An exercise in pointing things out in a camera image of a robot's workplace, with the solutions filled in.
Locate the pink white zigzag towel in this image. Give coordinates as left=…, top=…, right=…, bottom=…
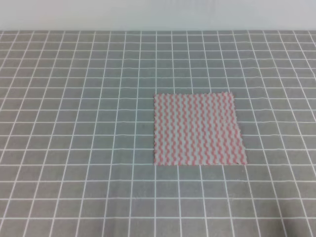
left=154, top=92, right=247, bottom=165

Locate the grey grid tablecloth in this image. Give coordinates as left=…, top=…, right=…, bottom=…
left=0, top=30, right=316, bottom=237

